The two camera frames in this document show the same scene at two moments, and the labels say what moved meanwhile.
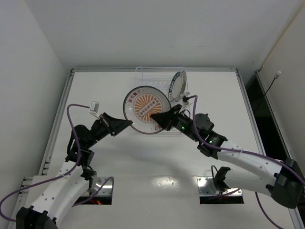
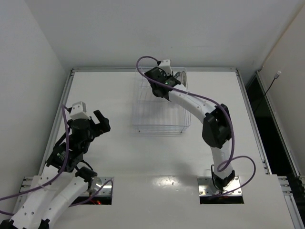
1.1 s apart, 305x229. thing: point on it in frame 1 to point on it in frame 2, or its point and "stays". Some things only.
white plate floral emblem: x=183 y=87 stays
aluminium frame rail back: x=73 y=69 stays
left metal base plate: x=106 y=189 stays
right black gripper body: x=171 y=118 to x=175 y=77
